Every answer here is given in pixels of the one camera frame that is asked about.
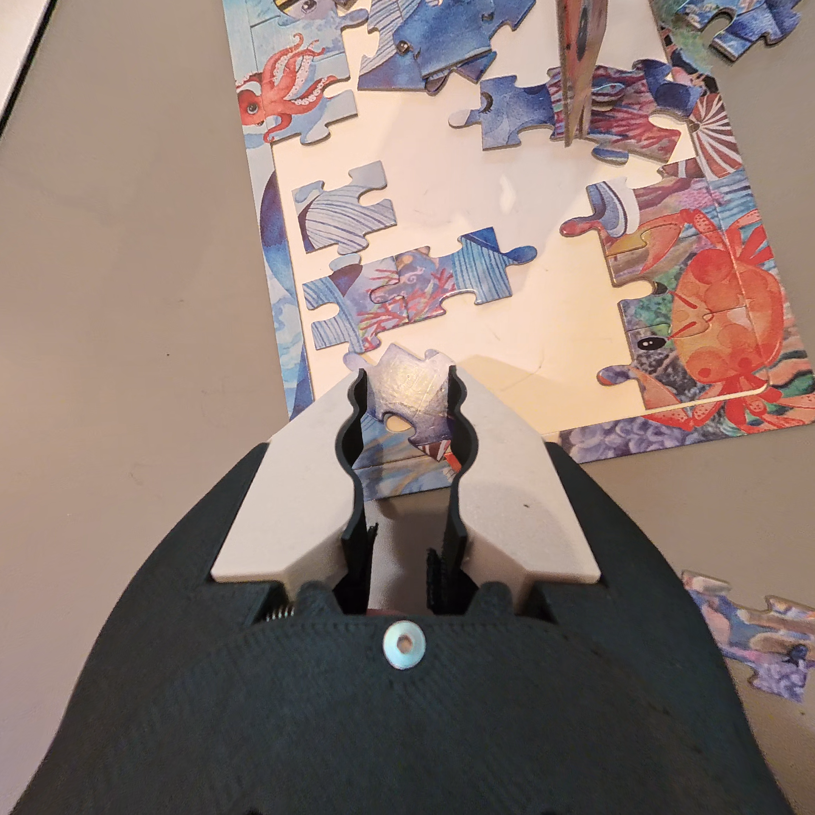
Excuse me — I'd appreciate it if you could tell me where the white stand base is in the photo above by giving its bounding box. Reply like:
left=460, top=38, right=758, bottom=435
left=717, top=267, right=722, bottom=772
left=0, top=0, right=58, bottom=122

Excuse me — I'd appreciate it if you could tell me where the dark blue whale puzzle piece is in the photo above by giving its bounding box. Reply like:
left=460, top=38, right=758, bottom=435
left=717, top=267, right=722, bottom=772
left=357, top=0, right=421, bottom=91

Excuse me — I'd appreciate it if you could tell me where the grey blue red-striped puzzle piece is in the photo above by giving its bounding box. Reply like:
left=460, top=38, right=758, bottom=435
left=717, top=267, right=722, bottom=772
left=366, top=344, right=462, bottom=473

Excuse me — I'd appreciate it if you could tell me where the red coral navy puzzle piece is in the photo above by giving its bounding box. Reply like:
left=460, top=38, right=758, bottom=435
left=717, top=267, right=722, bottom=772
left=589, top=59, right=708, bottom=164

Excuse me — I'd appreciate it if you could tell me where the orange pufferfish puzzle piece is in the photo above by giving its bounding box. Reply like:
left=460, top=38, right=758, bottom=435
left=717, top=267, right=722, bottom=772
left=556, top=0, right=604, bottom=149

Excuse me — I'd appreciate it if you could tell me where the group of assembled puzzle pieces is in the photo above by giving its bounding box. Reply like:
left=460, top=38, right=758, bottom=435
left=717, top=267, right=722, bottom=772
left=236, top=0, right=815, bottom=440

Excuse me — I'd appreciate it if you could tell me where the pile of loose puzzle pieces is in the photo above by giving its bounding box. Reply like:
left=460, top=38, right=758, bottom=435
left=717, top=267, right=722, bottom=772
left=656, top=0, right=804, bottom=66

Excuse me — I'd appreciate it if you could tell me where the blue whale eye puzzle piece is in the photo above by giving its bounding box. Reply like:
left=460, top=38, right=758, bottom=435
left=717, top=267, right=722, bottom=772
left=398, top=0, right=499, bottom=96

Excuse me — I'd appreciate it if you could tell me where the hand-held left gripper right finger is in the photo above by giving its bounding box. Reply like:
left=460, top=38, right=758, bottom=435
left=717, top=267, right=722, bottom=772
left=425, top=367, right=602, bottom=615

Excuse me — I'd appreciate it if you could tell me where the purple seahorse loose piece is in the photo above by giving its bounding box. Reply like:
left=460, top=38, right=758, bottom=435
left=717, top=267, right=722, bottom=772
left=681, top=570, right=815, bottom=703

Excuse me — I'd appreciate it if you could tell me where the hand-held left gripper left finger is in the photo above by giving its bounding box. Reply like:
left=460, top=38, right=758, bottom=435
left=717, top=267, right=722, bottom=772
left=210, top=368, right=377, bottom=615

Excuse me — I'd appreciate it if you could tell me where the ocean print puzzle board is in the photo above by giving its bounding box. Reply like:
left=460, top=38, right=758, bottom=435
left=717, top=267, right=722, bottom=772
left=223, top=0, right=815, bottom=497

